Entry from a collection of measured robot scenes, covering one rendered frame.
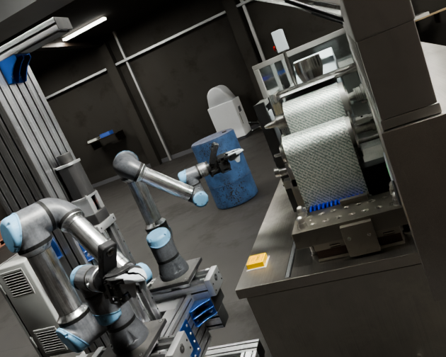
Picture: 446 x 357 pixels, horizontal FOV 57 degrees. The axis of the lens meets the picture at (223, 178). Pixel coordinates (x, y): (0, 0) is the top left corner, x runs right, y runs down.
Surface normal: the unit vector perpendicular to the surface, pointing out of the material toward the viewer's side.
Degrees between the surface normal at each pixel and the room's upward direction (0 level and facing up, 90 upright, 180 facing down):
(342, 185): 90
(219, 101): 90
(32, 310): 90
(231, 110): 90
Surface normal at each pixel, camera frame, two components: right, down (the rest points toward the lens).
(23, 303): -0.24, 0.33
